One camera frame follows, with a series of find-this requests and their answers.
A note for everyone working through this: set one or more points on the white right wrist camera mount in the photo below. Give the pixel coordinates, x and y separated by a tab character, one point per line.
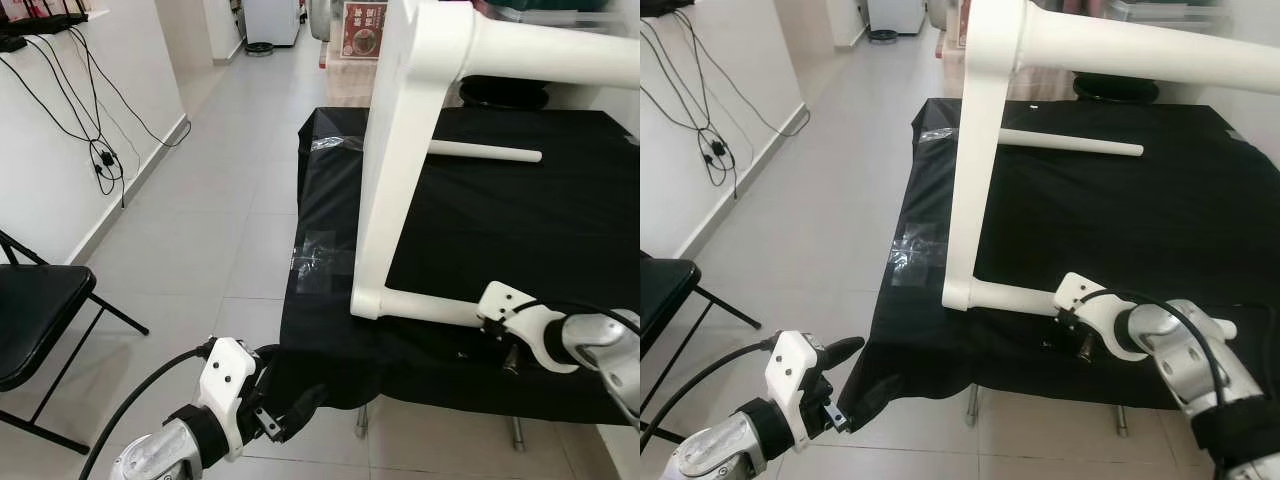
510	305
1085	298

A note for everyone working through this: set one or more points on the black plug adapter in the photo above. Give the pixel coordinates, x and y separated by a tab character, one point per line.
715	150
104	158

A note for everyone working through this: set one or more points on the black tablecloth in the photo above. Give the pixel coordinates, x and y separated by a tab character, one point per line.
500	230
1100	220

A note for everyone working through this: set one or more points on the flat clear tape patch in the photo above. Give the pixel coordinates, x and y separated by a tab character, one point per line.
320	262
918	258

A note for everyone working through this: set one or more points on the red printed box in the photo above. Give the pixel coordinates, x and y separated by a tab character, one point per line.
966	25
363	28

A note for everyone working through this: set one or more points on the black bowl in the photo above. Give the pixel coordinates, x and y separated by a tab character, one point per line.
505	95
1115	90

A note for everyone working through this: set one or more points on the clear plastic storage box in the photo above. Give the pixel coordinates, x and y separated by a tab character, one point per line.
1170	10

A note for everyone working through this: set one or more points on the black chair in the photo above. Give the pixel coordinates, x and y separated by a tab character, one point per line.
665	290
35	310

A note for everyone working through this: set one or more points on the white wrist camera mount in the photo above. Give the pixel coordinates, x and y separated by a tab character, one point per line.
795	375
510	305
1085	298
225	385

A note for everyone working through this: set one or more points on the dark green lid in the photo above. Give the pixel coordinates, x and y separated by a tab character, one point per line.
560	5

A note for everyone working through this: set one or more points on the pink patterned cloth stand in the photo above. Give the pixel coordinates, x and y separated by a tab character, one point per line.
350	80

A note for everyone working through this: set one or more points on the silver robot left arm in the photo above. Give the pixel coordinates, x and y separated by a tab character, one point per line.
165	455
725	450

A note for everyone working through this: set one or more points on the metal table leg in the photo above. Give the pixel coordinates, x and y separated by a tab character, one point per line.
972	405
361	420
518	433
1122	420

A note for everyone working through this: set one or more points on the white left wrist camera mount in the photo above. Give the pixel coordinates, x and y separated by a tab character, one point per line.
225	385
795	375

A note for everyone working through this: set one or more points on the white baseboard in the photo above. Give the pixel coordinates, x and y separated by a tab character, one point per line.
130	185
750	175

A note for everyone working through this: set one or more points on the white appliance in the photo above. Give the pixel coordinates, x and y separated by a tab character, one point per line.
895	15
272	20

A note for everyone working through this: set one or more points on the black round floor object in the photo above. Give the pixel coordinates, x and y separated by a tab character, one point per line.
260	48
884	36

